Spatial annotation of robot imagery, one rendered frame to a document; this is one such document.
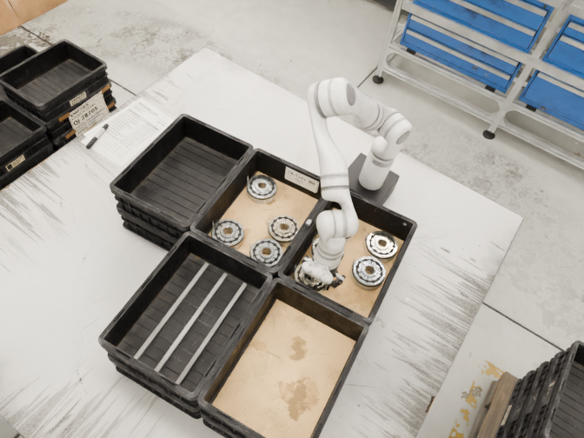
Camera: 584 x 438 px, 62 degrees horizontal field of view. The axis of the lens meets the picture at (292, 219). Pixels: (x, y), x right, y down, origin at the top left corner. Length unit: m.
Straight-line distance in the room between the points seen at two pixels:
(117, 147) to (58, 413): 0.99
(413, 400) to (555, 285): 1.52
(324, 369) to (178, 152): 0.91
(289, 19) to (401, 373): 2.99
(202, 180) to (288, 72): 1.89
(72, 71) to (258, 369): 1.88
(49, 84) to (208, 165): 1.18
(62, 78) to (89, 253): 1.20
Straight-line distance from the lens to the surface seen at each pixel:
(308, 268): 1.33
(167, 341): 1.44
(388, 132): 1.60
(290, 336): 1.44
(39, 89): 2.71
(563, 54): 3.10
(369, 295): 1.54
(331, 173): 1.20
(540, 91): 3.23
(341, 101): 1.21
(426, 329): 1.69
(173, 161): 1.79
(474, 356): 2.54
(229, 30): 3.84
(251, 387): 1.39
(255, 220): 1.62
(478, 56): 3.23
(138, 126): 2.11
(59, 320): 1.68
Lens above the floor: 2.16
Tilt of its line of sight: 55 degrees down
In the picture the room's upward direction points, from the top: 9 degrees clockwise
